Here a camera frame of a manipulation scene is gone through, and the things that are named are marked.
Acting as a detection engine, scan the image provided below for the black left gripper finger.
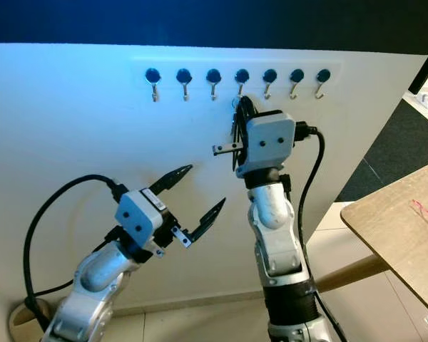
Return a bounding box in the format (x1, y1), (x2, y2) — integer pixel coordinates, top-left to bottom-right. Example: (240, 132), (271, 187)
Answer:
(150, 165), (193, 195)
(176, 199), (227, 248)

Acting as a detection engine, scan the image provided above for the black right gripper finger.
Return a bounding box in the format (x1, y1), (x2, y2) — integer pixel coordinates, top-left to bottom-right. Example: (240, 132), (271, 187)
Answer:
(213, 142), (244, 172)
(237, 96), (258, 133)

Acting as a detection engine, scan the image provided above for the black loop key ring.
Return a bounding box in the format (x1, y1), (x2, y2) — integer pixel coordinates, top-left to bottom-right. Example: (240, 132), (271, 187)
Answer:
(231, 98), (243, 143)

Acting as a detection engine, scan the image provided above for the black round base hook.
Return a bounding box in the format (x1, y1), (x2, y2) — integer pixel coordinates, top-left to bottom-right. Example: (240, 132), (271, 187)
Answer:
(262, 68), (278, 100)
(205, 68), (222, 101)
(176, 68), (193, 102)
(314, 67), (332, 99)
(234, 68), (250, 98)
(145, 68), (162, 103)
(288, 67), (306, 100)

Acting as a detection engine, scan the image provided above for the dark floor rug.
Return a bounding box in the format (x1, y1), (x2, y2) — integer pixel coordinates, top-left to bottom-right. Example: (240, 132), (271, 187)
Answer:
(335, 98), (428, 202)

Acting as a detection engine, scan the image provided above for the wooden table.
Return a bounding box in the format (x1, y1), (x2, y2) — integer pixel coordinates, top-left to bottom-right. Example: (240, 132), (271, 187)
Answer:
(314, 158), (428, 314)

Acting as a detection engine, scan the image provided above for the beige slipper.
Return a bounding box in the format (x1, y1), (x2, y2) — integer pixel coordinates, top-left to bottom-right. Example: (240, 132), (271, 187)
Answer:
(9, 299), (56, 342)

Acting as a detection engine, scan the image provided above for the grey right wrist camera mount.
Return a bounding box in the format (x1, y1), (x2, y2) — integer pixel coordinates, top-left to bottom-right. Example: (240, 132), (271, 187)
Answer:
(243, 109), (299, 179)

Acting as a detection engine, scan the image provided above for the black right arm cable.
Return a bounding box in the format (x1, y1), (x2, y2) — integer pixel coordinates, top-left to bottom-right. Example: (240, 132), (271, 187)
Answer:
(294, 123), (350, 342)

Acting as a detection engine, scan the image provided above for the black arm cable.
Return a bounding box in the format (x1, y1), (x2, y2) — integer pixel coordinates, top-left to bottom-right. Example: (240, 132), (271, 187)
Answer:
(294, 123), (350, 342)
(23, 175), (129, 332)

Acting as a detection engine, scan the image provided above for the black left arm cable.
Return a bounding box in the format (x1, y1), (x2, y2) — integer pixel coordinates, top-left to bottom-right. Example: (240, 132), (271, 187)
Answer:
(23, 175), (129, 332)

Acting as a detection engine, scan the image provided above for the red string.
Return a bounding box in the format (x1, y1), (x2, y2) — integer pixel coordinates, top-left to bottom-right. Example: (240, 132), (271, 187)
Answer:
(412, 199), (428, 223)

